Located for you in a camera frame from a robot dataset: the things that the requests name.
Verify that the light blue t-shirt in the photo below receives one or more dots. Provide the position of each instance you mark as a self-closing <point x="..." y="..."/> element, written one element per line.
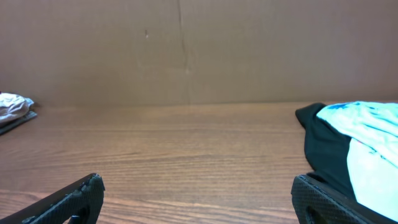
<point x="372" y="154"/>

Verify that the beige folded shorts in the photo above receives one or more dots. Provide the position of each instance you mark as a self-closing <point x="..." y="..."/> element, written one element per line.
<point x="13" y="107"/>

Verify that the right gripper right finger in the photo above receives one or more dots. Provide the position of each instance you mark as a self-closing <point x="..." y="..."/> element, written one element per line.
<point x="316" y="203"/>

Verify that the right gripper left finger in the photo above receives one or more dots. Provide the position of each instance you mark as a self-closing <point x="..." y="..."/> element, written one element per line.
<point x="79" y="202"/>

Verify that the black t-shirt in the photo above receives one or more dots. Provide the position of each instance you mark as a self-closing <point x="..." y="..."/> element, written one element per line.
<point x="17" y="122"/>

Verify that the black garment under pile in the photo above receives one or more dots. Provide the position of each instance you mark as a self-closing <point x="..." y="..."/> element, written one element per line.
<point x="326" y="150"/>

